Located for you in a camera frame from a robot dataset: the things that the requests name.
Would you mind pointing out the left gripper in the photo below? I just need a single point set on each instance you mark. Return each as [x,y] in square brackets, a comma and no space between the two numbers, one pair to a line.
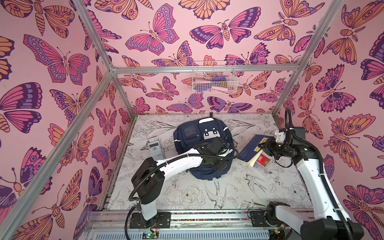
[219,167]

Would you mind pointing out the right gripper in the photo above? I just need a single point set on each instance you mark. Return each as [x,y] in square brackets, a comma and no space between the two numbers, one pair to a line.
[268,147]

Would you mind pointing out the navy blue book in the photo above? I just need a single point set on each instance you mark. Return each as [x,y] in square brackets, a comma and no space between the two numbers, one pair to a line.
[251,151]

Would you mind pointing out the navy blue backpack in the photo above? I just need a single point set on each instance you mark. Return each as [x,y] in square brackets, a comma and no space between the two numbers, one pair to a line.
[197,132]

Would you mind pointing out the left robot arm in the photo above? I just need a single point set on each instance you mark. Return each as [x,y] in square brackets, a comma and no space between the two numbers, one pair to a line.
[149,179]

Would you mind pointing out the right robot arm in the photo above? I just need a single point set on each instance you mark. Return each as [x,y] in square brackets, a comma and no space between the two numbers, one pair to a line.
[330,220]

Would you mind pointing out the red notebook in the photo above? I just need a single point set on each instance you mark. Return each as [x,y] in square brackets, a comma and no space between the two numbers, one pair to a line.
[263,160]

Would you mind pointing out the clear plastic pencil case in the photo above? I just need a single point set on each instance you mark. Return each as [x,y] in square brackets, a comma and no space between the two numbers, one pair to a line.
[262,171]

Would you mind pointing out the grey scientific calculator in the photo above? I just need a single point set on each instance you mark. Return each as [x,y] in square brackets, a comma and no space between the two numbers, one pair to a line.
[155,150]

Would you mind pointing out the green circuit board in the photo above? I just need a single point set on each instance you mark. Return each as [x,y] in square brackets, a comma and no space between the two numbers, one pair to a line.
[150,235]

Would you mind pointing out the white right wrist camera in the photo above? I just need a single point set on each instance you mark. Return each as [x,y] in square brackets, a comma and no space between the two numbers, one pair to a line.
[280,136]

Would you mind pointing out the white wire basket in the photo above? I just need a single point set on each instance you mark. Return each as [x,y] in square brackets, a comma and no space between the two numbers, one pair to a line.
[215,79]

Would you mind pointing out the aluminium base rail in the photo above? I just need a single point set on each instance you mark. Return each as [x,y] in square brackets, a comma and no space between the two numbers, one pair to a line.
[187,225]

